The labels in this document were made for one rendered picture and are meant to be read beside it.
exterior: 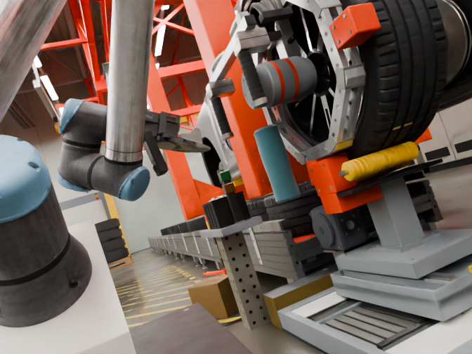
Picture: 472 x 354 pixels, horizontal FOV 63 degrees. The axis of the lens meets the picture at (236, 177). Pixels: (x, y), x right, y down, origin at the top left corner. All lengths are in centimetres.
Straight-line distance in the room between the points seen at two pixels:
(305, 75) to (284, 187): 36
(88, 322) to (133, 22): 57
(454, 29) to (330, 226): 79
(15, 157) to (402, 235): 109
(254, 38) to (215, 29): 70
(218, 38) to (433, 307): 128
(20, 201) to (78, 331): 24
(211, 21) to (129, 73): 95
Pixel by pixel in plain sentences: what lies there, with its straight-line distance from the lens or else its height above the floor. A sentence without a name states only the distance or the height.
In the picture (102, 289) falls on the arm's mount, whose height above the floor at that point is 45.
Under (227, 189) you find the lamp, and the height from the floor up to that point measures 58.
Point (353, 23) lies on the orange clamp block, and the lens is 101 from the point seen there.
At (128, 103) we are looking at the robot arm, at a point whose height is 80.
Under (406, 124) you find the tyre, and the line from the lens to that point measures 121.
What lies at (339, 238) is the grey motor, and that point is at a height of 28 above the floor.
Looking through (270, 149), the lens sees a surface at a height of 66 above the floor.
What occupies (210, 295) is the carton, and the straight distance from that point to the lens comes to 205.
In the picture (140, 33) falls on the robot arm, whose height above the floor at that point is 92.
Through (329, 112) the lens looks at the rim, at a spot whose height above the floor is 72.
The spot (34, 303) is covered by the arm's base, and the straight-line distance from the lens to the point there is 73.
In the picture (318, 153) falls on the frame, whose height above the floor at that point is 59.
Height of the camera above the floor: 53
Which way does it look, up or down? 4 degrees up
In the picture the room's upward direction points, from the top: 18 degrees counter-clockwise
